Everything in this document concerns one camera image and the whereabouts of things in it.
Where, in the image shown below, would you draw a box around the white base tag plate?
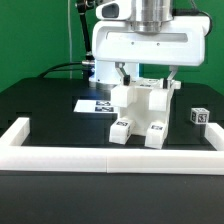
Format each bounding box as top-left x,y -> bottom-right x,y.
74,100 -> 118,113

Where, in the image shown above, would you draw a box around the black power cables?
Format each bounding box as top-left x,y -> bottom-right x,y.
37,61 -> 96,80

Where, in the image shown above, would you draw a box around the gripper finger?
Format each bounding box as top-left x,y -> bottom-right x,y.
163,65 -> 178,88
115,62 -> 131,86

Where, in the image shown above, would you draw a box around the white U-shaped obstacle fence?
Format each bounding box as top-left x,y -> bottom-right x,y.
0,117 -> 224,175

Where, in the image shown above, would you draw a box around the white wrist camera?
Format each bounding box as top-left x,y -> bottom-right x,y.
96,0 -> 132,20

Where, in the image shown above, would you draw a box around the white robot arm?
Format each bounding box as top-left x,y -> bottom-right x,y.
89,0 -> 212,90

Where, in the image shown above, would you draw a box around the white chair back frame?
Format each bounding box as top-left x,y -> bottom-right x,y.
111,78 -> 181,112

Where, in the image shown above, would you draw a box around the white chair seat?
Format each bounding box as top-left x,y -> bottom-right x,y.
118,101 -> 170,136

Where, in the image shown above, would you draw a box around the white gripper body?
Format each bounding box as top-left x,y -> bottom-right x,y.
92,16 -> 210,66

